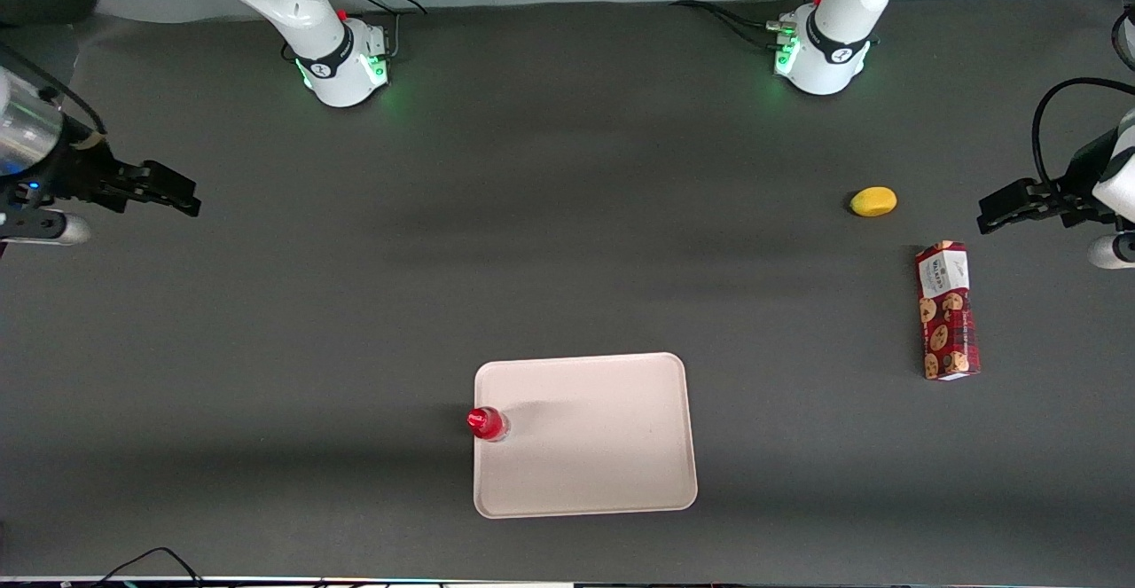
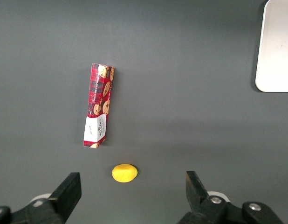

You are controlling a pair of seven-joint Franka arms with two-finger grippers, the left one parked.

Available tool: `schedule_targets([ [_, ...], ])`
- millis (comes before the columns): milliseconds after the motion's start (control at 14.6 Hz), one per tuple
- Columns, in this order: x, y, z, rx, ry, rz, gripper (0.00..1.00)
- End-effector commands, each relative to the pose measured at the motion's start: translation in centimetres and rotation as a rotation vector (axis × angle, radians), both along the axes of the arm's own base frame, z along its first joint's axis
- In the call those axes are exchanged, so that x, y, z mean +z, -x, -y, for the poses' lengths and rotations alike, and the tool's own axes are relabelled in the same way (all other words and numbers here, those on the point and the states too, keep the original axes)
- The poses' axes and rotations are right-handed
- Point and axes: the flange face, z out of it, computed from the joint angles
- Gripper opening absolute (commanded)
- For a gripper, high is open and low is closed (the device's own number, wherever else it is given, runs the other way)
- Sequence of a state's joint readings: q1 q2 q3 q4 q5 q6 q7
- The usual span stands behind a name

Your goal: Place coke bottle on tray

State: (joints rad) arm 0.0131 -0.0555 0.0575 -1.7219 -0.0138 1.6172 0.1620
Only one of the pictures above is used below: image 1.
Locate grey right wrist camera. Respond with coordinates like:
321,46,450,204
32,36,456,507
0,210,93,247

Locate dark grey table mat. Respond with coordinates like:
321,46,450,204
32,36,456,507
0,0,1135,584

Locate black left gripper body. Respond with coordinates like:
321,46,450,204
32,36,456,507
1037,127,1120,227

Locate red coke bottle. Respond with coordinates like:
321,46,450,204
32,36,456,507
466,405,512,443

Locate black left gripper cable loop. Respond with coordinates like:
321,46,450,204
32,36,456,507
1030,77,1135,197

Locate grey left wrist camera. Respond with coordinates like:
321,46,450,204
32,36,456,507
1089,231,1135,270

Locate yellow lemon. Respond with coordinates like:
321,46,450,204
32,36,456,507
849,186,898,218

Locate black left arm base cables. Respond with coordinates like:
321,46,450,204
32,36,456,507
669,0,881,53

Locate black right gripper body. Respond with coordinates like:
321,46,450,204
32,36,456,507
35,137,127,213

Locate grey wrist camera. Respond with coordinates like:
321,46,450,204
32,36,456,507
1089,231,1135,270
0,210,93,247

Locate beige plastic tray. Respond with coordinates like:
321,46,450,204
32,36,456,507
473,352,699,520

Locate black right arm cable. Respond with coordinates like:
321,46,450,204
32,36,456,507
0,43,109,137

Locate red cookie box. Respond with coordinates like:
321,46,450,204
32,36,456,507
914,240,982,381

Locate black cable at table edge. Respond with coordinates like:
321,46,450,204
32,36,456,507
87,546,207,588

